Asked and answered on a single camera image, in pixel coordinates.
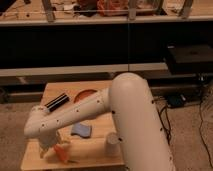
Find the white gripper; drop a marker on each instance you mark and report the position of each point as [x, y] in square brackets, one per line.
[46, 141]

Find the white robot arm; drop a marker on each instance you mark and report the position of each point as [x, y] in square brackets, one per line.
[128, 98]

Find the orange ceramic bowl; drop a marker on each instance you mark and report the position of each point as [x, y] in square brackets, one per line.
[83, 94]

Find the blue sponge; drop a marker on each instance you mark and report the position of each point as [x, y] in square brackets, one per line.
[81, 130]

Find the black rectangular box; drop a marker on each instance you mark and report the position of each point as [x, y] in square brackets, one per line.
[57, 102]

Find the white paper cup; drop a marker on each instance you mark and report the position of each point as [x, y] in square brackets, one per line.
[112, 146]

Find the black power adapter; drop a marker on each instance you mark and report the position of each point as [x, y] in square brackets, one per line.
[175, 100]

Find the long wooden shelf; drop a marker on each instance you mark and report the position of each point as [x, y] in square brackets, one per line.
[94, 12]

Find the black box on floor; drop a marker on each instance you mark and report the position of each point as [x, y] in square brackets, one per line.
[190, 59]

